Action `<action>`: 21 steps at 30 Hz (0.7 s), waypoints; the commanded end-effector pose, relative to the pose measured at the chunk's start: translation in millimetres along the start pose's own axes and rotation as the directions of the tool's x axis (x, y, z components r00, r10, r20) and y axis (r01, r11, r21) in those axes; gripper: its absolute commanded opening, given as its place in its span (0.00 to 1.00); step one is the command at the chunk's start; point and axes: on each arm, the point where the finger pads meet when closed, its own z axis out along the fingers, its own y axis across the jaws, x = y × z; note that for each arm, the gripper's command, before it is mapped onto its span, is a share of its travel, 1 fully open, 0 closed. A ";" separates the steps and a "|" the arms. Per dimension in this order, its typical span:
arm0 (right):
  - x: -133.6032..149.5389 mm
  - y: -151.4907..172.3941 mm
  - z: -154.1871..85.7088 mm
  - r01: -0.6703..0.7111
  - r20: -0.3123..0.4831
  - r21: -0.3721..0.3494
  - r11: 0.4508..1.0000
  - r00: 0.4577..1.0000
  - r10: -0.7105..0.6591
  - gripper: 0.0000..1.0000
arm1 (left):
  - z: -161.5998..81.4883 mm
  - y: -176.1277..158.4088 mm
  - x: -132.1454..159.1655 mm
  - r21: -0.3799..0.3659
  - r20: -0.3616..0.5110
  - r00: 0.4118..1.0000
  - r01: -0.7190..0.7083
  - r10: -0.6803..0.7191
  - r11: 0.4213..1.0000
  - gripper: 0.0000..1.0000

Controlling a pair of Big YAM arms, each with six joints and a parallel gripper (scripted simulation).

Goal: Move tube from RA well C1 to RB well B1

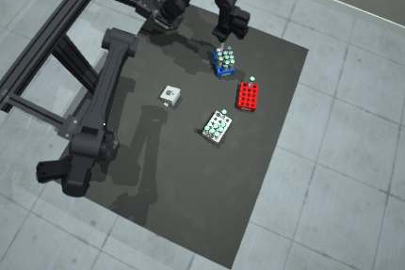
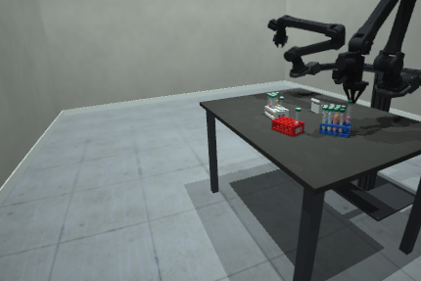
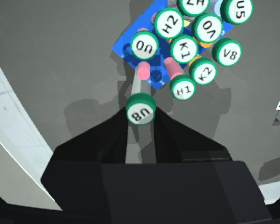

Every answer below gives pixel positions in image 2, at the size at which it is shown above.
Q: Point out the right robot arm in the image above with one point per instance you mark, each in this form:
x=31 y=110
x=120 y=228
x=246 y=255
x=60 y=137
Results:
x=336 y=31

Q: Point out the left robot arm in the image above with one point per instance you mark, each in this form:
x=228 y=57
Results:
x=383 y=62

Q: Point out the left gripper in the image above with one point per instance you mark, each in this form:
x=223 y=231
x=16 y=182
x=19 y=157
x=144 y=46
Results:
x=352 y=86

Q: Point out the red lego-style plate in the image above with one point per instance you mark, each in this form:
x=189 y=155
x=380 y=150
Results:
x=289 y=122

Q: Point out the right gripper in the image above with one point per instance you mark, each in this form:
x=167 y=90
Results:
x=280 y=39

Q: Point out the white tube rack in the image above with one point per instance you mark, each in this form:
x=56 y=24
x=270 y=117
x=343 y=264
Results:
x=276 y=113

